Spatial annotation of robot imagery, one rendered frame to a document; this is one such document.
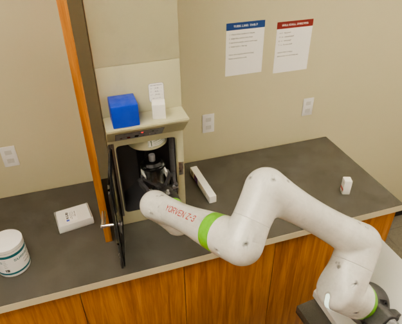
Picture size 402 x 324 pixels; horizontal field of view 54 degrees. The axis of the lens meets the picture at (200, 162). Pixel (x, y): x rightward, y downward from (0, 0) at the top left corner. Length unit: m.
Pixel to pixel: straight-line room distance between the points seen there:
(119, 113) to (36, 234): 0.79
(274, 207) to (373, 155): 2.03
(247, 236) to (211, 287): 0.96
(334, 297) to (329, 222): 0.24
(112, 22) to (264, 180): 0.78
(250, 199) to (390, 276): 0.65
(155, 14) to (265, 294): 1.48
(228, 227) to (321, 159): 1.40
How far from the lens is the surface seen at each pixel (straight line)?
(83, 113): 1.49
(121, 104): 1.48
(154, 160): 1.73
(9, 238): 1.80
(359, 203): 2.14
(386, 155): 3.15
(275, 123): 2.43
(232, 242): 1.06
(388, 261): 1.55
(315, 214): 1.19
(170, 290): 1.91
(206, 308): 2.10
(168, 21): 1.51
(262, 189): 1.07
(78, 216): 1.97
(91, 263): 1.79
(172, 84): 1.59
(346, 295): 1.31
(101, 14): 1.47
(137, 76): 1.55
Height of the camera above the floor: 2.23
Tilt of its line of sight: 34 degrees down
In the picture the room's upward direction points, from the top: 1 degrees counter-clockwise
